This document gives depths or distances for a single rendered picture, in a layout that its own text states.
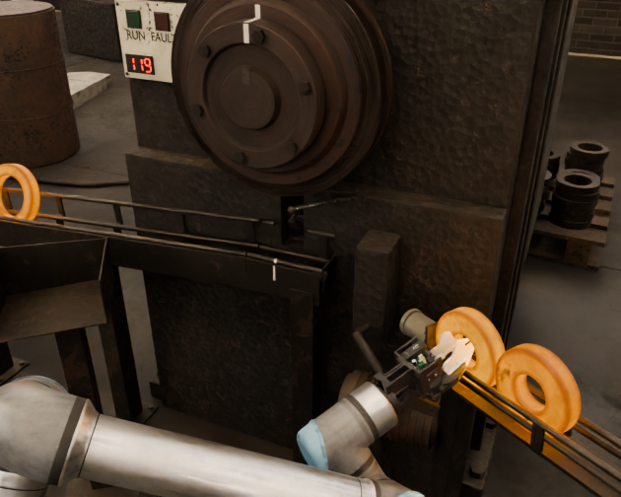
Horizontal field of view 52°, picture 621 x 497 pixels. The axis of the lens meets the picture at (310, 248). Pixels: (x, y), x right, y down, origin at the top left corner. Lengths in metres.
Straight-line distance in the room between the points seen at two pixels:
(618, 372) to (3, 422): 2.04
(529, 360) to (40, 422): 0.75
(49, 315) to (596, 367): 1.80
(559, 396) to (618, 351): 1.50
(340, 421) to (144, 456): 0.35
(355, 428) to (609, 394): 1.41
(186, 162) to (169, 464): 0.90
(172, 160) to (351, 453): 0.88
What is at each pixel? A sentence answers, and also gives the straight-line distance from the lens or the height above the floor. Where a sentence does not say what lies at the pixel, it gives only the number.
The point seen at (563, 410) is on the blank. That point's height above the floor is 0.74.
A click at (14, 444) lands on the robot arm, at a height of 0.85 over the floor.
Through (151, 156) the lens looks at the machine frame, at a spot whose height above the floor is 0.87.
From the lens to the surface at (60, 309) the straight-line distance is 1.62.
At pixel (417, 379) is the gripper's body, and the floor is 0.72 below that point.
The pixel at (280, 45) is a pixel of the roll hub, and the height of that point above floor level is 1.22.
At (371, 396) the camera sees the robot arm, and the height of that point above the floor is 0.71.
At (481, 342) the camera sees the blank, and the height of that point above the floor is 0.75.
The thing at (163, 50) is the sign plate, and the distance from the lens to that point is 1.61.
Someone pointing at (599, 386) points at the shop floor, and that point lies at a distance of 2.41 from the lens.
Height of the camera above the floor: 1.46
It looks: 29 degrees down
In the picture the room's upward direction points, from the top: straight up
